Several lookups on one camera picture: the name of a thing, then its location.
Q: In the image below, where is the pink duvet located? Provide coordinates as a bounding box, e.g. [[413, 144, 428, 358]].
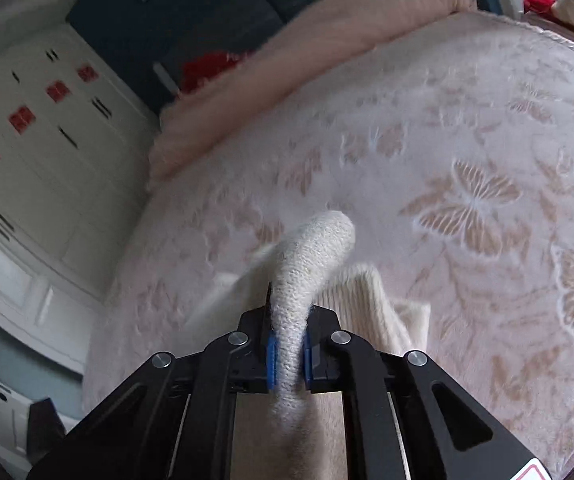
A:
[[147, 0, 478, 192]]

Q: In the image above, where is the white wardrobe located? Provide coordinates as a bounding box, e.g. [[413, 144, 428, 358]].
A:
[[0, 22, 161, 377]]

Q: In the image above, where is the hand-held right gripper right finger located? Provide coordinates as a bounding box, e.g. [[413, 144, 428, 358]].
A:
[[303, 304, 552, 480]]

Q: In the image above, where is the red pillow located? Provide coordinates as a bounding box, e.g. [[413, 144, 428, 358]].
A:
[[182, 51, 256, 95]]

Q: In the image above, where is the cream sweater with black hearts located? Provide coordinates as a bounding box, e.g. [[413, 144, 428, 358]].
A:
[[182, 210, 432, 441]]

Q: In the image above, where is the pink butterfly printed blanket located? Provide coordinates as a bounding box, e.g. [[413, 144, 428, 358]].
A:
[[82, 10, 574, 480]]

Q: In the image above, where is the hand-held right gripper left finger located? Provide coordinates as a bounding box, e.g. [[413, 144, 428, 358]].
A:
[[26, 282, 279, 480]]

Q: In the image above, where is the teal padded headboard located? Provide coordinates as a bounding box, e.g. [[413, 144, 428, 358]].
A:
[[66, 0, 418, 117]]

